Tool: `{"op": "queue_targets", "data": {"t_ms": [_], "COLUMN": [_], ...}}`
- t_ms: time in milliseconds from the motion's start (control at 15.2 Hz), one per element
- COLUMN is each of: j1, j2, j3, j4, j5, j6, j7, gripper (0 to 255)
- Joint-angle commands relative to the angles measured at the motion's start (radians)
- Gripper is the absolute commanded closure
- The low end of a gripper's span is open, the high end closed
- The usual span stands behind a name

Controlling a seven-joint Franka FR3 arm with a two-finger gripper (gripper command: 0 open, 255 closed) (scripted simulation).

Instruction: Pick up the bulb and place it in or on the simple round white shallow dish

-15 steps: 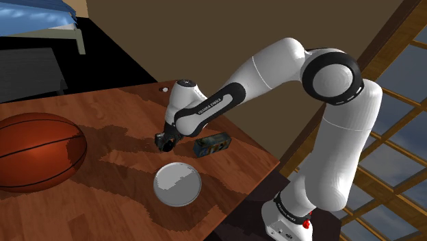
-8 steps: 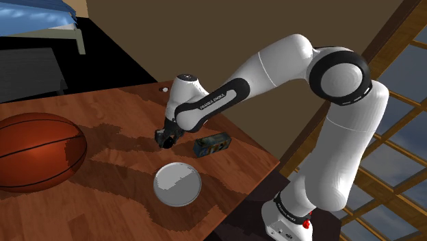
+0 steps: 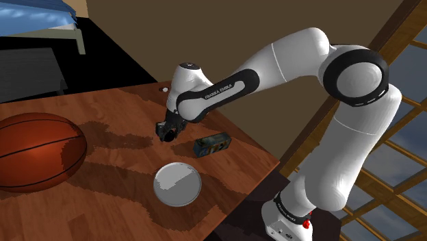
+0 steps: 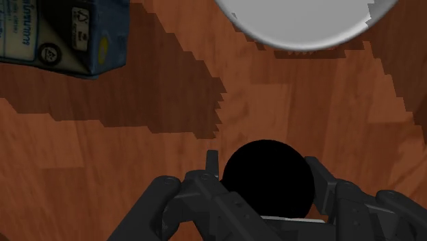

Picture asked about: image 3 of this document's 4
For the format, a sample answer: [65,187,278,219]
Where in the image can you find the blue printed box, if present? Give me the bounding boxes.
[193,131,233,159]

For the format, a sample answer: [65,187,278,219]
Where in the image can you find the grey round plate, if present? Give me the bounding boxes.
[153,162,203,207]

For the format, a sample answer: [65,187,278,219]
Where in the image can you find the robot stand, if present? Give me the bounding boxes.
[204,169,342,241]

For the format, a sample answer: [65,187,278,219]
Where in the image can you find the orange basketball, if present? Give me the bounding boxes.
[0,112,88,194]

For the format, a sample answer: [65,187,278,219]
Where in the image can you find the dark grey cabinet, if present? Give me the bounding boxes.
[0,47,69,104]

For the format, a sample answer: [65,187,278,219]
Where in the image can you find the bed with blue cover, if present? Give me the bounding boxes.
[0,0,87,56]

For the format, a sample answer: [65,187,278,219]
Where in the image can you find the wooden framed window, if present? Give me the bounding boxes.
[279,0,427,241]

